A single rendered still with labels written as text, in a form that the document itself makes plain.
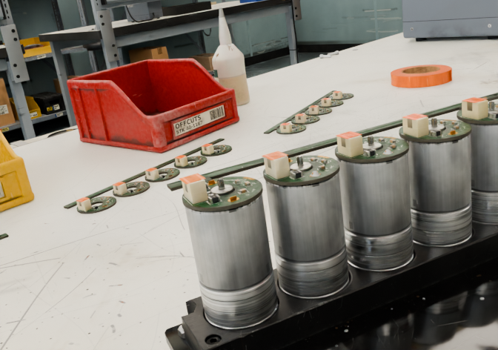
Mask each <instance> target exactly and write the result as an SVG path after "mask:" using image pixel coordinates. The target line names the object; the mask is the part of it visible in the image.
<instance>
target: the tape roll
mask: <svg viewBox="0 0 498 350"><path fill-rule="evenodd" d="M450 81H452V67H450V66H447V65H416V66H410V67H402V68H399V69H396V70H393V71H391V85H393V86H394V87H398V88H426V87H432V86H437V85H443V84H445V83H448V82H450Z"/></svg>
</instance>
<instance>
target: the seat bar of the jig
mask: <svg viewBox="0 0 498 350"><path fill-rule="evenodd" d="M413 247H414V259H413V261H412V262H411V263H410V264H409V265H407V266H405V267H403V268H400V269H397V270H394V271H385V272H372V271H363V270H359V269H357V268H354V267H352V266H350V265H349V264H348V273H349V284H348V286H347V287H346V288H345V289H344V290H342V291H341V292H339V293H338V294H335V295H333V296H330V297H325V298H321V299H315V300H305V299H299V298H295V297H291V296H288V295H286V294H285V293H283V292H282V291H281V290H280V288H279V279H278V274H277V268H275V269H274V270H273V273H274V279H275V284H276V294H277V300H278V305H279V307H278V309H277V311H276V313H275V314H274V315H273V316H272V317H271V318H270V319H269V320H267V321H265V322H263V323H261V324H259V325H257V326H254V327H251V328H245V329H240V330H226V329H221V328H217V327H214V326H212V325H211V324H210V323H208V322H207V320H206V319H205V312H204V307H203V303H202V296H200V297H197V298H194V299H192V300H188V301H187V302H185V303H186V306H187V313H188V315H185V316H182V317H181V318H182V325H183V328H184V332H185V339H186V342H187V344H188V345H189V347H190V349H191V350H279V349H282V348H284V347H286V346H289V345H290V344H293V343H295V342H298V341H300V340H303V339H305V338H307V337H310V336H312V335H314V334H317V333H319V332H321V331H324V330H326V329H328V328H331V327H333V326H336V325H338V324H340V323H343V322H345V321H347V320H350V319H352V318H354V317H357V316H359V315H361V314H364V313H366V312H368V311H371V310H373V309H375V308H379V307H380V306H383V305H385V304H387V303H390V302H392V301H394V300H398V299H399V298H401V297H404V296H406V295H409V294H412V293H414V292H415V291H418V290H420V289H423V288H425V287H428V286H430V285H433V284H434V283H438V282H439V281H442V280H444V279H447V278H449V277H452V276H454V275H456V274H458V273H461V272H463V271H466V270H468V269H470V268H473V267H475V266H477V265H480V264H482V263H485V262H487V261H489V260H492V259H494V258H496V257H498V225H485V224H479V223H476V222H472V238H471V239H470V240H469V241H467V242H465V243H463V244H461V245H455V246H451V247H429V246H424V245H419V244H416V243H414V242H413Z"/></svg>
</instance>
